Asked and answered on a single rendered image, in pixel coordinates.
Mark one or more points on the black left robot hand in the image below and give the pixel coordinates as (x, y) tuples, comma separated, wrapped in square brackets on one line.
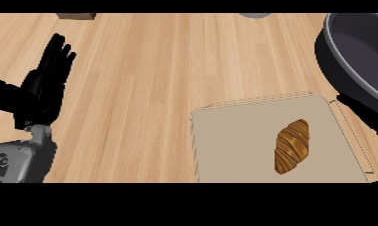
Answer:
[(45, 83)]

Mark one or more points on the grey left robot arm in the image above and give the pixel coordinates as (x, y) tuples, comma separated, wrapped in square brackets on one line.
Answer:
[(24, 160)]

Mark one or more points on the beige tray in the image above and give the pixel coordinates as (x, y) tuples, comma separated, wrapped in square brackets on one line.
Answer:
[(237, 150)]

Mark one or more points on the brown croissant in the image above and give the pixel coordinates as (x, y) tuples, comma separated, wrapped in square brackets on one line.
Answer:
[(292, 146)]

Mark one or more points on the dark grey pot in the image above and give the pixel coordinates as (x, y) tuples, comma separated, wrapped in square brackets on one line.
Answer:
[(352, 56)]

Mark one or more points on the brown wooden block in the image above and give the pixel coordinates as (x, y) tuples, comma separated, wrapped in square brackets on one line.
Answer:
[(76, 16)]

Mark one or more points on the grey round object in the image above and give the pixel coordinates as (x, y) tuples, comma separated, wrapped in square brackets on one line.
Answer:
[(255, 15)]

